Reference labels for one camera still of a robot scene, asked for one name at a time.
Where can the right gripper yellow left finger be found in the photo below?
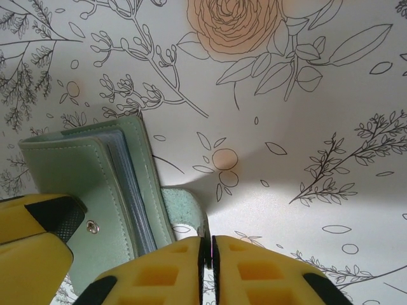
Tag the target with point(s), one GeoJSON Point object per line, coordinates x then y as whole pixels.
{"type": "Point", "coordinates": [171, 286]}

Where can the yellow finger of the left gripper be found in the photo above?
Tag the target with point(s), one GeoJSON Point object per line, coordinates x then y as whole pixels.
{"type": "Point", "coordinates": [31, 270]}
{"type": "Point", "coordinates": [31, 219]}

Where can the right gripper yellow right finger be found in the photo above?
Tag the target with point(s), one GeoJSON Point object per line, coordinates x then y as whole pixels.
{"type": "Point", "coordinates": [254, 279]}

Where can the green leather card holder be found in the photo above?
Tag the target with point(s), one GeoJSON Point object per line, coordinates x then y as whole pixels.
{"type": "Point", "coordinates": [95, 178]}

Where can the floral patterned table cover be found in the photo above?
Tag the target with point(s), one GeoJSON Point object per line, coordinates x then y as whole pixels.
{"type": "Point", "coordinates": [286, 127]}

